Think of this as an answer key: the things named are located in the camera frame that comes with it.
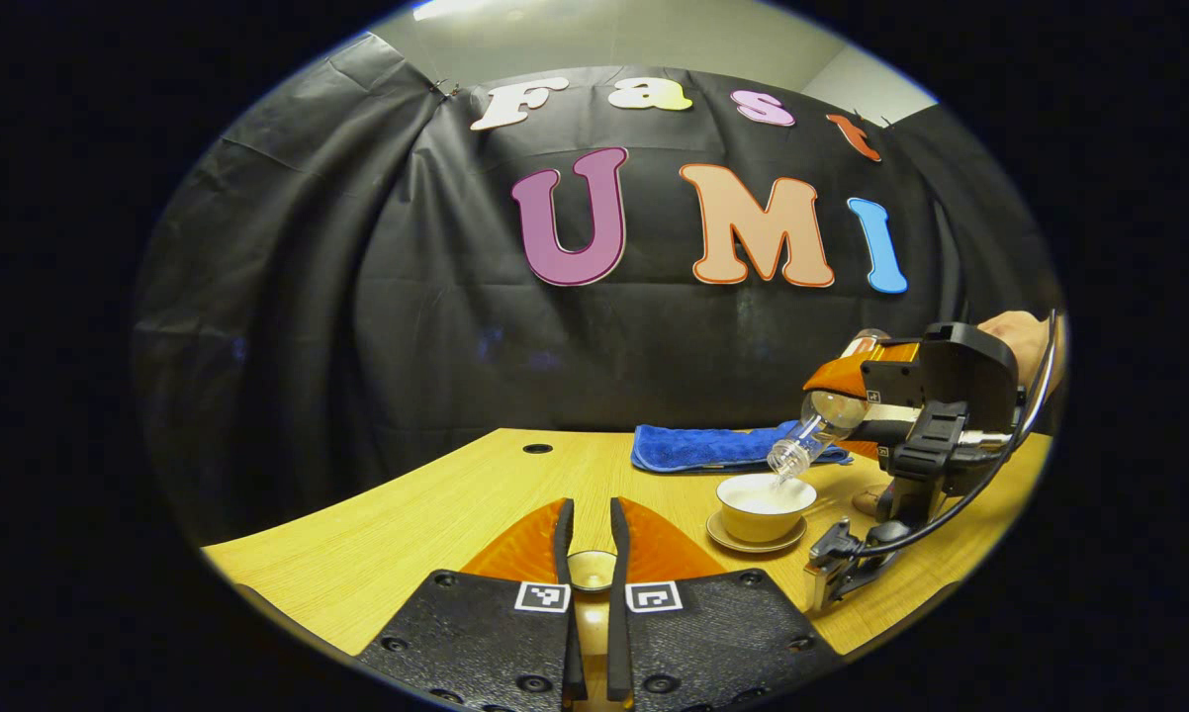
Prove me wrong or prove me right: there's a clear water bottle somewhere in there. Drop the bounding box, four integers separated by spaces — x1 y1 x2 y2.
766 328 892 486

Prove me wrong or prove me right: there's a beige saucer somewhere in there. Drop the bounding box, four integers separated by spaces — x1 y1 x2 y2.
705 509 809 555

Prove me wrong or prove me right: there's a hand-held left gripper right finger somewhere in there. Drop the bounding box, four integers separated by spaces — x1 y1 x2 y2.
606 496 843 712

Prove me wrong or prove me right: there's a black backdrop cloth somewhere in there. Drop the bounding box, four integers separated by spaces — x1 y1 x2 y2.
130 35 1065 545

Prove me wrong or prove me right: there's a beige teacup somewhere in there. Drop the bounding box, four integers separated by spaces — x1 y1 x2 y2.
716 473 818 544

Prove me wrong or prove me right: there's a blue towel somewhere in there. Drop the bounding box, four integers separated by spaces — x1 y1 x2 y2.
631 420 853 475

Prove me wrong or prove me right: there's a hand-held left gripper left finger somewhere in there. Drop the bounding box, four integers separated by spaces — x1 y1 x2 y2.
357 497 588 712

